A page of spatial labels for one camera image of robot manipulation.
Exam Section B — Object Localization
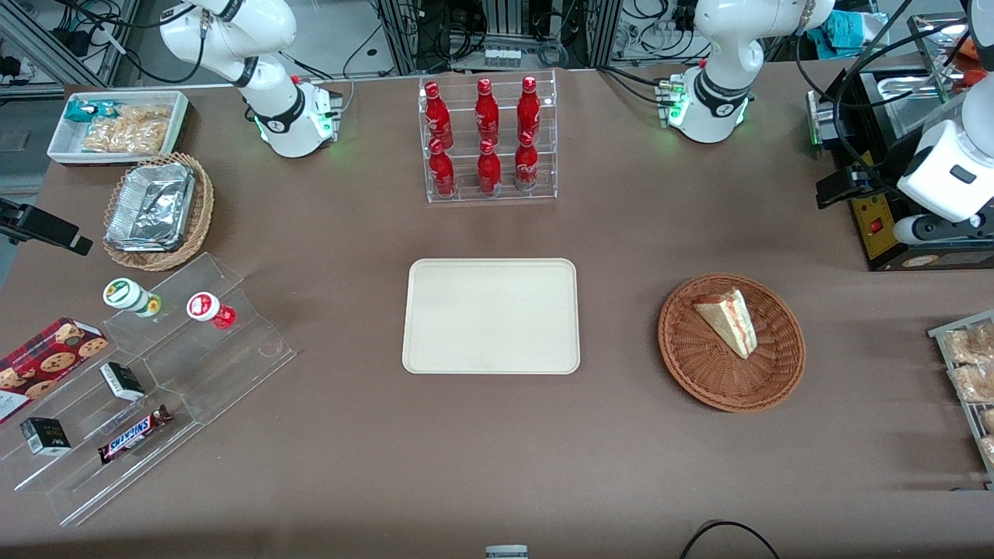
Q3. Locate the triangular sandwich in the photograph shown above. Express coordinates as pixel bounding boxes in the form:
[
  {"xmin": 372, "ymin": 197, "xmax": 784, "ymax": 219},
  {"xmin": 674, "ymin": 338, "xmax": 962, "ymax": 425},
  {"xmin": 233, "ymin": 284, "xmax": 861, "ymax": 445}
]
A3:
[{"xmin": 693, "ymin": 289, "xmax": 758, "ymax": 360}]

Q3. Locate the tray of packaged pastries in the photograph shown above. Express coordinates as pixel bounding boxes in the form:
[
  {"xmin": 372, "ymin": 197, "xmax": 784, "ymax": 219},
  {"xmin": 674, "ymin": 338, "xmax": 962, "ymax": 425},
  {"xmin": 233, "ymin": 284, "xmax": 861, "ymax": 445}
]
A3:
[{"xmin": 927, "ymin": 311, "xmax": 994, "ymax": 484}]

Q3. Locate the light oval wicker basket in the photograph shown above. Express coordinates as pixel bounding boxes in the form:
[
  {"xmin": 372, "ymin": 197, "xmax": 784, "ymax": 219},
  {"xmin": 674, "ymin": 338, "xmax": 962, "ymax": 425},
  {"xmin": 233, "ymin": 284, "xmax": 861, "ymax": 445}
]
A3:
[{"xmin": 102, "ymin": 152, "xmax": 216, "ymax": 273}]

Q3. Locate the brown round wicker basket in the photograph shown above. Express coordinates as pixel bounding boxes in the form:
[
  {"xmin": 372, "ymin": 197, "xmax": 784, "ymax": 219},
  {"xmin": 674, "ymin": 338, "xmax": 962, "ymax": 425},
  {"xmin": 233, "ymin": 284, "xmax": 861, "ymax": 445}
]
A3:
[{"xmin": 658, "ymin": 273, "xmax": 807, "ymax": 413}]

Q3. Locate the beige plastic serving tray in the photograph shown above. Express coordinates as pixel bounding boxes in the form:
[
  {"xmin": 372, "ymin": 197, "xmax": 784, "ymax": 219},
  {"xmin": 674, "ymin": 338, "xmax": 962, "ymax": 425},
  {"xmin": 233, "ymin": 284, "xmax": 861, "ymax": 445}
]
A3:
[{"xmin": 401, "ymin": 258, "xmax": 581, "ymax": 376}]

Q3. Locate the black food warmer cabinet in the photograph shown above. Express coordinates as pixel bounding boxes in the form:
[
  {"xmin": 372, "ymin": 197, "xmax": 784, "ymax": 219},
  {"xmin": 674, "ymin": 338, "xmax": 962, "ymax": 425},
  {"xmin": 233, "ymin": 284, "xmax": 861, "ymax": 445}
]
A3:
[{"xmin": 806, "ymin": 14, "xmax": 994, "ymax": 273}]

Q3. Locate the white rectangular snack bin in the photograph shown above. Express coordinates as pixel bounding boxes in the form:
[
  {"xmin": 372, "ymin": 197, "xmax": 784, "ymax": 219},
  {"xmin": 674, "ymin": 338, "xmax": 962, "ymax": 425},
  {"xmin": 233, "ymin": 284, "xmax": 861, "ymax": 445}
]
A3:
[{"xmin": 47, "ymin": 90, "xmax": 192, "ymax": 167}]

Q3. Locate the steel warmer pan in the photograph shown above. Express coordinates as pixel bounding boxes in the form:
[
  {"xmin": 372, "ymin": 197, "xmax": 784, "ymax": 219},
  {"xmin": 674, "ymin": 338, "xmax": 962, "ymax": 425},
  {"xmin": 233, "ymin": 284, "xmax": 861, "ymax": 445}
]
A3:
[{"xmin": 868, "ymin": 78, "xmax": 952, "ymax": 141}]

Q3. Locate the stack of foil trays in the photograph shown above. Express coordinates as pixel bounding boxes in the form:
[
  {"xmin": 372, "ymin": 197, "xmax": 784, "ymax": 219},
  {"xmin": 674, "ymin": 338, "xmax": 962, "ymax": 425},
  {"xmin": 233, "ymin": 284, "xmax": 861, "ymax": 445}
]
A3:
[{"xmin": 104, "ymin": 161, "xmax": 196, "ymax": 253}]

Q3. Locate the green label yogurt bottle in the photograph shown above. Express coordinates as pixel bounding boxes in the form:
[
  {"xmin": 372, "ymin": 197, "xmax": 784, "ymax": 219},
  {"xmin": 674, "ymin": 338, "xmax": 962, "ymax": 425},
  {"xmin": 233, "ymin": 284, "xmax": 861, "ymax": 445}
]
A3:
[{"xmin": 103, "ymin": 277, "xmax": 163, "ymax": 320}]

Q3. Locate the teal snack packet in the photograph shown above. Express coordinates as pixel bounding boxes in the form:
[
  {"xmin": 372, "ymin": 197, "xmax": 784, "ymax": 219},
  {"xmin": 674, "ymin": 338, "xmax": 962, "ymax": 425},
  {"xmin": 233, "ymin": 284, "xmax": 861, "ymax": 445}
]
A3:
[{"xmin": 64, "ymin": 100, "xmax": 119, "ymax": 124}]

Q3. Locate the clear bag of chips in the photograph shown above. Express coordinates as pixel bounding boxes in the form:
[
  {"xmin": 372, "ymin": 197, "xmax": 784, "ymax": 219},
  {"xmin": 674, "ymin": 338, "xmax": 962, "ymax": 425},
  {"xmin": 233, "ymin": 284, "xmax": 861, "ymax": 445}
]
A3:
[{"xmin": 81, "ymin": 104, "xmax": 173, "ymax": 155}]

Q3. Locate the red cookie box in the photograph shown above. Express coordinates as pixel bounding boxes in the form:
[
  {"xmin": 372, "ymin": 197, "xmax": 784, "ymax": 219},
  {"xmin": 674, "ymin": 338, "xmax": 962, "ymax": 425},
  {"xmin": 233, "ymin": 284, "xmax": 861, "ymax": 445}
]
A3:
[{"xmin": 0, "ymin": 317, "xmax": 109, "ymax": 425}]

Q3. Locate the small black box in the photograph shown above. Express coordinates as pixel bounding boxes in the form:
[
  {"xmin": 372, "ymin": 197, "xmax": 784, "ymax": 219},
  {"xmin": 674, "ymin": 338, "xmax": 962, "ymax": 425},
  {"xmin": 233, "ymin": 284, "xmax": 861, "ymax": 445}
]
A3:
[
  {"xmin": 99, "ymin": 362, "xmax": 147, "ymax": 403},
  {"xmin": 19, "ymin": 417, "xmax": 72, "ymax": 457}
]

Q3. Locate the red label yogurt bottle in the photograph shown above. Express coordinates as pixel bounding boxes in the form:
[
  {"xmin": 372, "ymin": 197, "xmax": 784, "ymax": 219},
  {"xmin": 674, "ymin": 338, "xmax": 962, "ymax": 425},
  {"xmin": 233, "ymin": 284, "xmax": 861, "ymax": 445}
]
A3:
[{"xmin": 186, "ymin": 291, "xmax": 238, "ymax": 331}]

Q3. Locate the clear acrylic stepped stand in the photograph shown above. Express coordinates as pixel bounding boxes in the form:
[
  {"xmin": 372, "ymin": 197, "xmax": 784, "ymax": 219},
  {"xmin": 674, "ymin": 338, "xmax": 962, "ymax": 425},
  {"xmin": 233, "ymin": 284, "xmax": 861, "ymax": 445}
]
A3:
[{"xmin": 0, "ymin": 252, "xmax": 298, "ymax": 528}]

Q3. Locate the Snickers chocolate bar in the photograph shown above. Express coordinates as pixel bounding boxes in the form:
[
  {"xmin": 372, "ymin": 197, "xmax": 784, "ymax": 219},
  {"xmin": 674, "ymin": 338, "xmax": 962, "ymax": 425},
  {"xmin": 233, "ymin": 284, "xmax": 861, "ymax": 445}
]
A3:
[{"xmin": 97, "ymin": 404, "xmax": 174, "ymax": 466}]

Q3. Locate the red cola bottle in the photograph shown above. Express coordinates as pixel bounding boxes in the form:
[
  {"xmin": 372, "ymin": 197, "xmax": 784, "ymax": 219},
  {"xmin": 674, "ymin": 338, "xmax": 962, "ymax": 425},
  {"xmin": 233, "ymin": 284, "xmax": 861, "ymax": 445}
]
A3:
[
  {"xmin": 477, "ymin": 138, "xmax": 503, "ymax": 195},
  {"xmin": 514, "ymin": 130, "xmax": 540, "ymax": 192},
  {"xmin": 429, "ymin": 138, "xmax": 457, "ymax": 196},
  {"xmin": 474, "ymin": 78, "xmax": 501, "ymax": 144},
  {"xmin": 517, "ymin": 75, "xmax": 542, "ymax": 141},
  {"xmin": 425, "ymin": 82, "xmax": 454, "ymax": 148}
]

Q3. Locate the clear acrylic bottle rack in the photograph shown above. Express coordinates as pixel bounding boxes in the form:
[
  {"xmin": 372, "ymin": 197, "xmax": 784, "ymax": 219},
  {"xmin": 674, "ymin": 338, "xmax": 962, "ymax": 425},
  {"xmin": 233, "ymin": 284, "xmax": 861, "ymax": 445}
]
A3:
[{"xmin": 418, "ymin": 70, "xmax": 558, "ymax": 204}]

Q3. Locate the aluminium frame rail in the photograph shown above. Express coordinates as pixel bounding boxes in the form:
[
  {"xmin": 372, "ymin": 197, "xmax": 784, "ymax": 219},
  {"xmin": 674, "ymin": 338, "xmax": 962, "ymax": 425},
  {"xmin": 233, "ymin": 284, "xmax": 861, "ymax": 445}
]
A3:
[{"xmin": 0, "ymin": 0, "xmax": 142, "ymax": 100}]

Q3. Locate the black cable loop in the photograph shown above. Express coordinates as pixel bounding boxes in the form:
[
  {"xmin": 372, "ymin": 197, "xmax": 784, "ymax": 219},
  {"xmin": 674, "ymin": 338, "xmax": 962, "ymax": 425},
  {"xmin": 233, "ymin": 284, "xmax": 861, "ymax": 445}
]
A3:
[{"xmin": 679, "ymin": 519, "xmax": 782, "ymax": 559}]

